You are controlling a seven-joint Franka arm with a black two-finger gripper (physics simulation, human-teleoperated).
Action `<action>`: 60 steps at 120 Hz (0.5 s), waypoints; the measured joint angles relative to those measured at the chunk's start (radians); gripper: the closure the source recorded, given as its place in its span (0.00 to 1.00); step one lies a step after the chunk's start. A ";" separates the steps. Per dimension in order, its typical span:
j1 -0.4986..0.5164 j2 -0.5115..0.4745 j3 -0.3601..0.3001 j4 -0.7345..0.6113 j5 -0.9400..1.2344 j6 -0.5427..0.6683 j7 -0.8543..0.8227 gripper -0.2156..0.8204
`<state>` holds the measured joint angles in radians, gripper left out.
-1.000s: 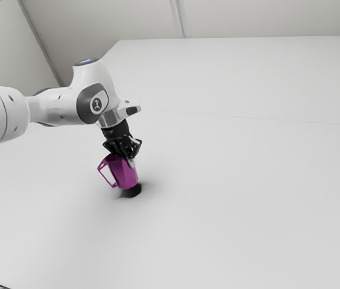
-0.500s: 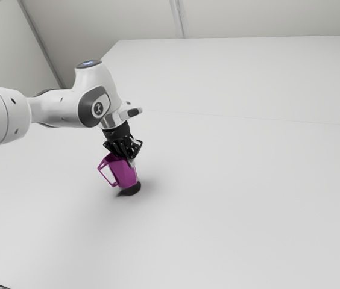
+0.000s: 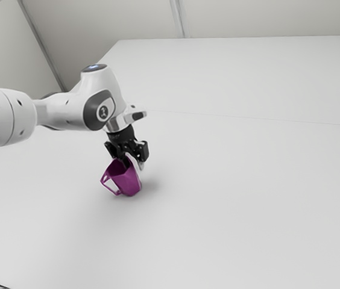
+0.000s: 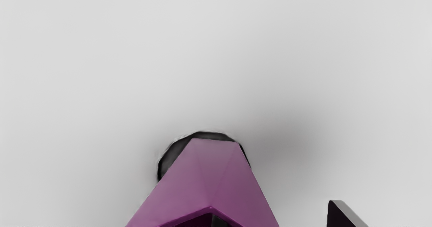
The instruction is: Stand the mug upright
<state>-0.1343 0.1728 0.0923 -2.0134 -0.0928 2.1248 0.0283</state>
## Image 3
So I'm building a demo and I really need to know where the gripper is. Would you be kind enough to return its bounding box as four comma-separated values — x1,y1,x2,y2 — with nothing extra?
103,125,150,172

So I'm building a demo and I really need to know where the purple faceted mug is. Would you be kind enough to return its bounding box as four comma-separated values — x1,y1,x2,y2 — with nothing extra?
99,158,142,197

